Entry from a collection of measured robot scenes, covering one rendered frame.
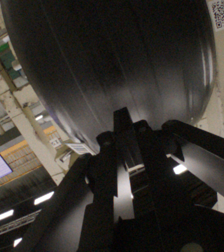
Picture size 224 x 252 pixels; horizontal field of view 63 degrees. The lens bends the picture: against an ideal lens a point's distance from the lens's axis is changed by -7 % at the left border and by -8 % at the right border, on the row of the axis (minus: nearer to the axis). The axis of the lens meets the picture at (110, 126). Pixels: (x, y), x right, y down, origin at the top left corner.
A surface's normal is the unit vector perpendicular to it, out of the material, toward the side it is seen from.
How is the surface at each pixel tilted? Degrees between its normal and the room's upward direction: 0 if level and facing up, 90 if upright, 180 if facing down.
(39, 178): 90
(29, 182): 90
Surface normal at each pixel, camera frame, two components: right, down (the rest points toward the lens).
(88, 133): -0.06, 0.79
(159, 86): 0.14, 0.64
